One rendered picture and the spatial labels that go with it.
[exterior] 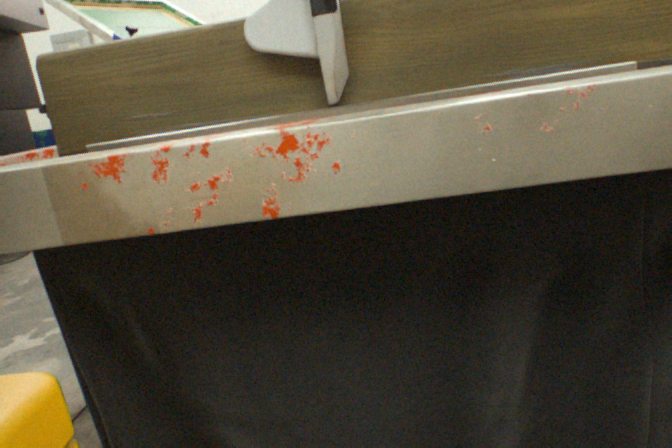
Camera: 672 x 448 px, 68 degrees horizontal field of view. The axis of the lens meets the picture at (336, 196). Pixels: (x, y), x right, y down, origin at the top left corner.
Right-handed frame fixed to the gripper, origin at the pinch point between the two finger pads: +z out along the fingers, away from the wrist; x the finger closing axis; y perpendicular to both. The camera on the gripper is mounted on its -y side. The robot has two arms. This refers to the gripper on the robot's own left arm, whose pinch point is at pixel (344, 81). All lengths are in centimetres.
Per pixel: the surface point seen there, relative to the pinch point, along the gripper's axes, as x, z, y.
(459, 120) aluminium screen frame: 13.8, 2.3, -5.2
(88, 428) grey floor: -106, 100, 111
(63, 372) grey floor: -145, 100, 147
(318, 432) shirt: 4.5, 23.2, 5.0
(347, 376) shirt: 4.6, 19.0, 2.3
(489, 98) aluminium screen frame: 13.7, 1.6, -6.5
